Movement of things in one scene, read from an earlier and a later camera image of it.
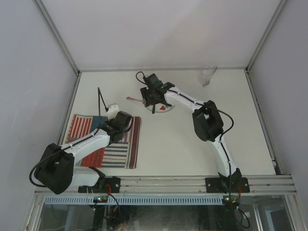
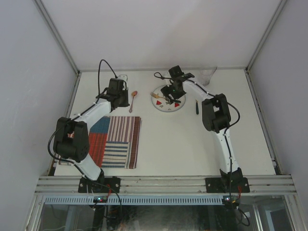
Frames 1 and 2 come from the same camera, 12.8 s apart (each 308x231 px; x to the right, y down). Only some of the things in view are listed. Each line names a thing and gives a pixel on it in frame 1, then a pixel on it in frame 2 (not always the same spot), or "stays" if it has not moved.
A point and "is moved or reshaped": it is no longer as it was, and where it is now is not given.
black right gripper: (146, 91) -> (167, 90)
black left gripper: (108, 121) -> (124, 104)
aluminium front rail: (259, 185) stays
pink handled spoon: (129, 97) is moved or reshaped
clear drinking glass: (205, 73) stays
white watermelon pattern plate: (161, 108) is moved or reshaped
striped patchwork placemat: (122, 154) stays
